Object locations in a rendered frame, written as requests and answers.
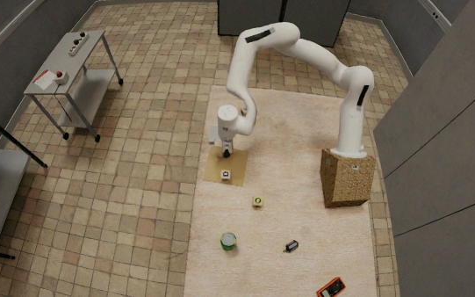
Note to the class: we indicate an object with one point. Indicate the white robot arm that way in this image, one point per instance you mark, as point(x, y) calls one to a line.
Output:
point(358, 81)

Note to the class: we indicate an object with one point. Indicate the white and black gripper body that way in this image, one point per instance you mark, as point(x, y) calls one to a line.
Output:
point(227, 145)

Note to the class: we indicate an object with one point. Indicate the tan flat mat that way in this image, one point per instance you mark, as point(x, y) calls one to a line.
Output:
point(216, 162)

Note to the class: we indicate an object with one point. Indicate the green and yellow striped drink can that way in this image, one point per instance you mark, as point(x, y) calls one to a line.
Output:
point(228, 240)

